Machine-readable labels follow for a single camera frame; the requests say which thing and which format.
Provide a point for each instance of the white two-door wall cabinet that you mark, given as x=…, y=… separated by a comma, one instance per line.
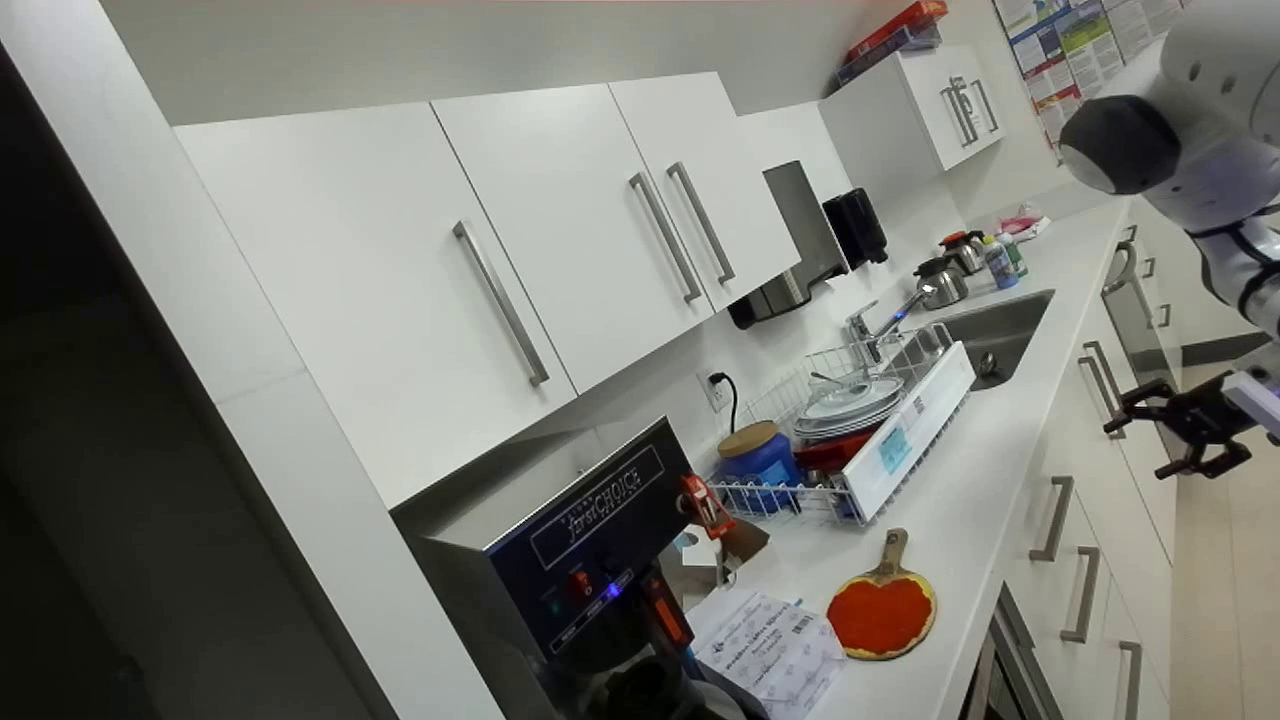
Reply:
x=893, y=125

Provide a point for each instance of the colourful wall poster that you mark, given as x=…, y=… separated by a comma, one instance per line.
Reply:
x=1053, y=52

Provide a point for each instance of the dark tall appliance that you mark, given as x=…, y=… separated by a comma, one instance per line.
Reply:
x=104, y=464

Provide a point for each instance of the tall white side panel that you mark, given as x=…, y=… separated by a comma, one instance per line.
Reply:
x=286, y=441

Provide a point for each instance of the small white box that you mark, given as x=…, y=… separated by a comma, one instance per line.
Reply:
x=694, y=550

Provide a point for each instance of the stainless steel dishwasher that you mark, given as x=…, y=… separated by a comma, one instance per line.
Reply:
x=1136, y=325

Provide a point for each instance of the white dish drainer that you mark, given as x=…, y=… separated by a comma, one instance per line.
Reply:
x=920, y=441

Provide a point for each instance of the silver pot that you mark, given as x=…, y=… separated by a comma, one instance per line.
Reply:
x=942, y=282

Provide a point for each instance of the black built-in oven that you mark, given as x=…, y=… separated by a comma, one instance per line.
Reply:
x=993, y=682

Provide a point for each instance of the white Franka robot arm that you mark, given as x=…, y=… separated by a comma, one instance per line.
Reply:
x=1227, y=80

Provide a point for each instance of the blue container with cork lid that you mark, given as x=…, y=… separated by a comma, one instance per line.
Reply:
x=759, y=460

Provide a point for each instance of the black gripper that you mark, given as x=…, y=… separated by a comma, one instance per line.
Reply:
x=1209, y=412

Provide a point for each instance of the black wall dispenser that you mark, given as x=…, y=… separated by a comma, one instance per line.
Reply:
x=856, y=224

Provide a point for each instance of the white plate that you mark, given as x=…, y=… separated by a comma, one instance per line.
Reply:
x=847, y=409

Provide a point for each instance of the coffee carafe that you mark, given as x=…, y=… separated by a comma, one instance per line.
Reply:
x=642, y=694

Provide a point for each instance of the wall outlet with black plug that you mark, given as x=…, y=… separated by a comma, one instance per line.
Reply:
x=720, y=387

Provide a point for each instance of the small bottle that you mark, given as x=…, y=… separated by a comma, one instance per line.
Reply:
x=1007, y=260

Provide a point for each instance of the brown cardboard piece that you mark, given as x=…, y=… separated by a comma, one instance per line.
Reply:
x=740, y=537

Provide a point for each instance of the steel kitchen sink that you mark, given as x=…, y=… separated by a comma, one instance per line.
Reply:
x=1002, y=334

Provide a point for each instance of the red table tennis paddle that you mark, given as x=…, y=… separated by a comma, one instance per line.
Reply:
x=880, y=614

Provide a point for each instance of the white printed paper sheet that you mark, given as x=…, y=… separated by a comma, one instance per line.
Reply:
x=766, y=644

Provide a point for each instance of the white upper cabinet door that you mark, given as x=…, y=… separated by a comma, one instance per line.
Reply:
x=562, y=213
x=720, y=145
x=346, y=282

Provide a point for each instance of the red bowl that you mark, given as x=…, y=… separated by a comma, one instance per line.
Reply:
x=834, y=457

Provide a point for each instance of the steel faucet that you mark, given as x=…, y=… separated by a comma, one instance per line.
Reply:
x=867, y=325

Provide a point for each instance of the red boxes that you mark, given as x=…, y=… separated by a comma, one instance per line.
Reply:
x=897, y=29

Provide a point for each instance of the clear glass bowl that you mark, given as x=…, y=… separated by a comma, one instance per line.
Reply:
x=840, y=373

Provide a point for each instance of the pink red packet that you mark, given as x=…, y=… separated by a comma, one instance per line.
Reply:
x=1027, y=224

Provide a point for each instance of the white base cabinet door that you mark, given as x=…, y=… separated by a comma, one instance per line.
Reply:
x=1110, y=325
x=1065, y=387

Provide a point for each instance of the black steel coffee machine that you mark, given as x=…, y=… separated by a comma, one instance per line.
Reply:
x=562, y=560

